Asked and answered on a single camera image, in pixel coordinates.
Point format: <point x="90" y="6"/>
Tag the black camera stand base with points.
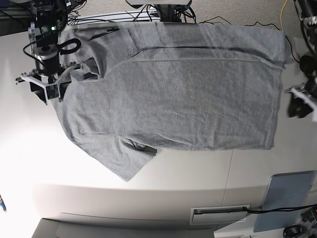
<point x="168" y="10"/>

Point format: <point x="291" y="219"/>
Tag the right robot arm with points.
<point x="51" y="18"/>

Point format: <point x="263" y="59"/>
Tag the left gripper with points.
<point x="303" y="99"/>

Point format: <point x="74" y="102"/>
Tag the blue grey tablet pad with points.
<point x="284" y="191"/>

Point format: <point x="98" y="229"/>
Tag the black computer mouse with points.
<point x="308" y="64"/>

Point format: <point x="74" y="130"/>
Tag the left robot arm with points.
<point x="307" y="14"/>

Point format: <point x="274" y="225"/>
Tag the grey T-shirt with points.
<point x="192" y="87"/>

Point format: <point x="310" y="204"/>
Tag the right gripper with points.
<point x="50" y="87"/>

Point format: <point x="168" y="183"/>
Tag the white table cable tray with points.
<point x="218" y="215"/>

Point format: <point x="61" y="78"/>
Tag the blue orange tool handle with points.
<point x="2" y="204"/>

